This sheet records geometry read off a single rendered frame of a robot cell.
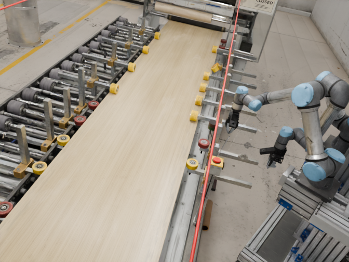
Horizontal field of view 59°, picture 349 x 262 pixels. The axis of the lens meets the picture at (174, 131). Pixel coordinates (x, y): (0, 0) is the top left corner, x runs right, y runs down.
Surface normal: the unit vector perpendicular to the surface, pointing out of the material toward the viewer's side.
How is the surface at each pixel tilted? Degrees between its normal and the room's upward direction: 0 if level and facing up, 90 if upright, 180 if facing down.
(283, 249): 0
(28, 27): 90
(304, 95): 84
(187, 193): 0
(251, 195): 0
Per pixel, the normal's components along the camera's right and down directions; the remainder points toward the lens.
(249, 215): 0.16, -0.79
